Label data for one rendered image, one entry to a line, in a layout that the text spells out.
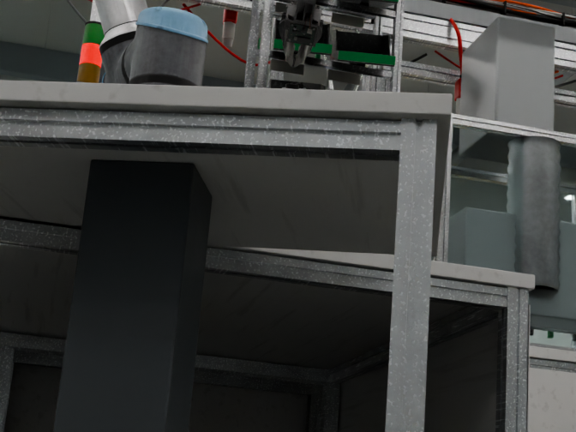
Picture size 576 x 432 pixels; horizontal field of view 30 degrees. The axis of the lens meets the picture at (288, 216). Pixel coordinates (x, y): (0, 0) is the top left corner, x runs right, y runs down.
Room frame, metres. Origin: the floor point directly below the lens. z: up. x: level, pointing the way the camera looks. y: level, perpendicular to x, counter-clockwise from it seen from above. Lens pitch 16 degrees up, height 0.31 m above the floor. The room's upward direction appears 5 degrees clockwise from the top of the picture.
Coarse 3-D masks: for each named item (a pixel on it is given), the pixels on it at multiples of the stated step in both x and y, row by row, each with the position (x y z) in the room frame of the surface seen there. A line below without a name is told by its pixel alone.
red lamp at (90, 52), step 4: (84, 44) 2.28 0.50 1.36; (88, 44) 2.27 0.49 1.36; (92, 44) 2.27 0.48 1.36; (96, 44) 2.28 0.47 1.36; (84, 48) 2.28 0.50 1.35; (88, 48) 2.27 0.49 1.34; (92, 48) 2.27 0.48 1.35; (96, 48) 2.28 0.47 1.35; (84, 52) 2.28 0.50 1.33; (88, 52) 2.27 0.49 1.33; (92, 52) 2.27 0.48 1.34; (96, 52) 2.28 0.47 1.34; (84, 56) 2.28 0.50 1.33; (88, 56) 2.27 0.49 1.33; (92, 56) 2.27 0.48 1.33; (96, 56) 2.28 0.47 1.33; (100, 56) 2.29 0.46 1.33; (80, 60) 2.29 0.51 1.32; (84, 60) 2.28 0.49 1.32; (88, 60) 2.27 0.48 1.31; (92, 60) 2.28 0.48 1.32; (96, 60) 2.28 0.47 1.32; (100, 60) 2.29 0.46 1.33; (96, 64) 2.28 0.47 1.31; (100, 64) 2.30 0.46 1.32; (100, 68) 2.30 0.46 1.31
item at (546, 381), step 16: (544, 352) 2.93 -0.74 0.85; (560, 352) 2.94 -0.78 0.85; (544, 368) 2.95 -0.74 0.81; (560, 368) 2.96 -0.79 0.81; (544, 384) 2.93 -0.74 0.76; (560, 384) 2.94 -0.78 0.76; (544, 400) 2.93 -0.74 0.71; (560, 400) 2.94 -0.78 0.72; (544, 416) 2.93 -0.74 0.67; (560, 416) 2.94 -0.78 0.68
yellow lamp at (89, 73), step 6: (84, 66) 2.28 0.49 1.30; (90, 66) 2.27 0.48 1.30; (96, 66) 2.28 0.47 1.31; (78, 72) 2.29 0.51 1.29; (84, 72) 2.27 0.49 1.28; (90, 72) 2.28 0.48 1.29; (96, 72) 2.28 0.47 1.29; (78, 78) 2.28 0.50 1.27; (84, 78) 2.27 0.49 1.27; (90, 78) 2.28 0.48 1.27; (96, 78) 2.29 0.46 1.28
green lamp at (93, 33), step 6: (90, 24) 2.28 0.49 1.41; (96, 24) 2.27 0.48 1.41; (84, 30) 2.29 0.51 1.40; (90, 30) 2.27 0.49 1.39; (96, 30) 2.28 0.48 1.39; (102, 30) 2.28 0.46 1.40; (84, 36) 2.28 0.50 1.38; (90, 36) 2.27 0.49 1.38; (96, 36) 2.28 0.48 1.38; (102, 36) 2.29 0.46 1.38; (84, 42) 2.28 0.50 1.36; (90, 42) 2.27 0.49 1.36; (96, 42) 2.28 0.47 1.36
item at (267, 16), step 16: (256, 0) 2.47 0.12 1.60; (272, 0) 2.30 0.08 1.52; (400, 0) 2.37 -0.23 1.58; (256, 16) 2.47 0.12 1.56; (272, 16) 2.30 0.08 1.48; (400, 16) 2.37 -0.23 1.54; (256, 32) 2.46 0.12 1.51; (400, 32) 2.37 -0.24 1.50; (256, 48) 2.47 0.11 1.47; (400, 48) 2.37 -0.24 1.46; (400, 64) 2.37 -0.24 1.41; (256, 80) 2.31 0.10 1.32
